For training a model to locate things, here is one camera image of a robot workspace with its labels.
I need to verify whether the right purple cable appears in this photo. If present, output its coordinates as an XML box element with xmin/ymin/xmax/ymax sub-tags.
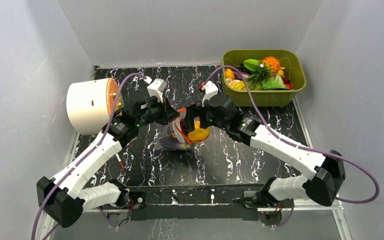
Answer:
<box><xmin>201</xmin><ymin>65</ymin><xmax>380</xmax><ymax>228</ymax></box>

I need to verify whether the yellow toy bell pepper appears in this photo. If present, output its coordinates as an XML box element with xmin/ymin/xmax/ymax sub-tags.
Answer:
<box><xmin>187</xmin><ymin>120</ymin><xmax>210</xmax><ymax>143</ymax></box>

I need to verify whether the small orange tipped pen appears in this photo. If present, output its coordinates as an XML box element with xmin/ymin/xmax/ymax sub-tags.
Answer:
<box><xmin>115</xmin><ymin>153</ymin><xmax>125</xmax><ymax>170</ymax></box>

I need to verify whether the green toy cabbage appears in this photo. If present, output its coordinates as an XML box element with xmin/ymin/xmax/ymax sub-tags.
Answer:
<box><xmin>262</xmin><ymin>74</ymin><xmax>289</xmax><ymax>90</ymax></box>

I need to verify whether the olive green plastic bin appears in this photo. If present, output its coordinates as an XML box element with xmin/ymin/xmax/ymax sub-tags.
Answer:
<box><xmin>222</xmin><ymin>49</ymin><xmax>307</xmax><ymax>107</ymax></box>

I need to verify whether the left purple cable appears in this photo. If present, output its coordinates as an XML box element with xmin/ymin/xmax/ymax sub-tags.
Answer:
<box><xmin>31</xmin><ymin>73</ymin><xmax>153</xmax><ymax>240</ymax></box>

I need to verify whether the orange yellow toy pear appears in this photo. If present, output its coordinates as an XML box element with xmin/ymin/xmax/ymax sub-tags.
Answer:
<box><xmin>224</xmin><ymin>68</ymin><xmax>235</xmax><ymax>80</ymax></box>

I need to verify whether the white cylinder orange lid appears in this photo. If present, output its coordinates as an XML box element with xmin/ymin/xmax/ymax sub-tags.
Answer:
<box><xmin>66</xmin><ymin>77</ymin><xmax>124</xmax><ymax>135</ymax></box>

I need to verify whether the clear orange zip top bag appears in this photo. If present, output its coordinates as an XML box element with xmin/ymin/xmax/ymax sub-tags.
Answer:
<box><xmin>154</xmin><ymin>108</ymin><xmax>201</xmax><ymax>151</ymax></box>

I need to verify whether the purple toy eggplant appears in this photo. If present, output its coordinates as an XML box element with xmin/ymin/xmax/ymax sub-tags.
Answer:
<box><xmin>232</xmin><ymin>70</ymin><xmax>249</xmax><ymax>81</ymax></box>

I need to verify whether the yellow toy starfruit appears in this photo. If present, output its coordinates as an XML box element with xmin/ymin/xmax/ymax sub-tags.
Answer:
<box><xmin>233</xmin><ymin>81</ymin><xmax>246</xmax><ymax>91</ymax></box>

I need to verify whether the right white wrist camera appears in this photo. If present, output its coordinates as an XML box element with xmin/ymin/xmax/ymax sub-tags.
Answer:
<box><xmin>199</xmin><ymin>80</ymin><xmax>219</xmax><ymax>107</ymax></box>

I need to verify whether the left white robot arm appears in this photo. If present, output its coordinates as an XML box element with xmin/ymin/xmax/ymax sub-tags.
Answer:
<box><xmin>36</xmin><ymin>96</ymin><xmax>180</xmax><ymax>228</ymax></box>

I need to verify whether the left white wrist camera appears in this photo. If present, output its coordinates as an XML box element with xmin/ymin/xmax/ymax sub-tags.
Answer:
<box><xmin>144</xmin><ymin>76</ymin><xmax>167</xmax><ymax>103</ymax></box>

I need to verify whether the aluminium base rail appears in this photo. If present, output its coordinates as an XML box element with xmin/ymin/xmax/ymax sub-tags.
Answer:
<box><xmin>44</xmin><ymin>188</ymin><xmax>345</xmax><ymax>216</ymax></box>

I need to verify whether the toy garlic bulb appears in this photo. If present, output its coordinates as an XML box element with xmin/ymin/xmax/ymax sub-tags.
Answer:
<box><xmin>225</xmin><ymin>78</ymin><xmax>242</xmax><ymax>88</ymax></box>

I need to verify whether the light green toy vegetable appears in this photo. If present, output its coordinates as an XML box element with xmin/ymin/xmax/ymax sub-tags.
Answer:
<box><xmin>243</xmin><ymin>59</ymin><xmax>261</xmax><ymax>72</ymax></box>

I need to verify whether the toy pineapple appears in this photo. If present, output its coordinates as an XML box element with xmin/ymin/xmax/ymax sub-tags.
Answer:
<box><xmin>246</xmin><ymin>56</ymin><xmax>282</xmax><ymax>91</ymax></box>

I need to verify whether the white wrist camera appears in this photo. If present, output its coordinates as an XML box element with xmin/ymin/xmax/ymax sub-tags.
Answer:
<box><xmin>144</xmin><ymin>76</ymin><xmax>167</xmax><ymax>103</ymax></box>
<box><xmin>199</xmin><ymin>80</ymin><xmax>219</xmax><ymax>107</ymax></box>

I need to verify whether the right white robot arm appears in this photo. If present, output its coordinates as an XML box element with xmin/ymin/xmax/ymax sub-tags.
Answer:
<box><xmin>182</xmin><ymin>93</ymin><xmax>346</xmax><ymax>208</ymax></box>

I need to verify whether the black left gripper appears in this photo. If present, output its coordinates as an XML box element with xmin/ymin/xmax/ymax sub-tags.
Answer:
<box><xmin>136</xmin><ymin>95</ymin><xmax>180</xmax><ymax>128</ymax></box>

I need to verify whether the purple cable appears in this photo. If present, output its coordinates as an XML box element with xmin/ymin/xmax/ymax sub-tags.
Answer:
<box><xmin>201</xmin><ymin>65</ymin><xmax>380</xmax><ymax>228</ymax></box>
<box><xmin>31</xmin><ymin>73</ymin><xmax>153</xmax><ymax>240</ymax></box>

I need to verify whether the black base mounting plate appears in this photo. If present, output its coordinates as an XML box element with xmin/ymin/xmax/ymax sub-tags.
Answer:
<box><xmin>125</xmin><ymin>183</ymin><xmax>296</xmax><ymax>222</ymax></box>

